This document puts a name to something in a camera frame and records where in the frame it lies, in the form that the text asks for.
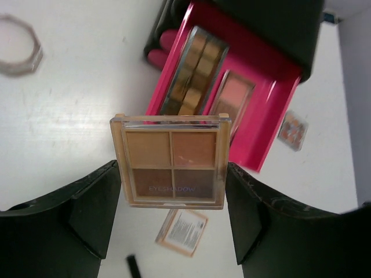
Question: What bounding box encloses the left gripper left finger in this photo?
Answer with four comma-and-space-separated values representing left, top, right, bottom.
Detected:
1, 160, 121, 277

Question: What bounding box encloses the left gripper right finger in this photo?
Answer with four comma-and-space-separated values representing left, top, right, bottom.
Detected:
225, 163, 370, 277

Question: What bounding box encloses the square palette label side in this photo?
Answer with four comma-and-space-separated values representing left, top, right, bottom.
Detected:
155, 209, 209, 257

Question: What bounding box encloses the multicolour small palette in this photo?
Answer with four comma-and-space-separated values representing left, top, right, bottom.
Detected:
277, 110, 308, 151

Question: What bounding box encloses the pink blush palette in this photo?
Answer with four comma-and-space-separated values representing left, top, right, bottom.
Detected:
209, 70, 255, 141

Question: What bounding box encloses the pink drawer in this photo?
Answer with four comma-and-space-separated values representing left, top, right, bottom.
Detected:
147, 1, 301, 172

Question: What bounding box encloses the dark red lip gloss tube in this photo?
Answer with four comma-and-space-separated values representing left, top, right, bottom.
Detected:
126, 254, 141, 278

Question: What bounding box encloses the black drawer cabinet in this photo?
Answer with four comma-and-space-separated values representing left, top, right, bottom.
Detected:
143, 1, 325, 82

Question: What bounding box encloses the right blue table sticker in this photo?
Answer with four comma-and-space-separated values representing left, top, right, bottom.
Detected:
322, 12, 342, 25

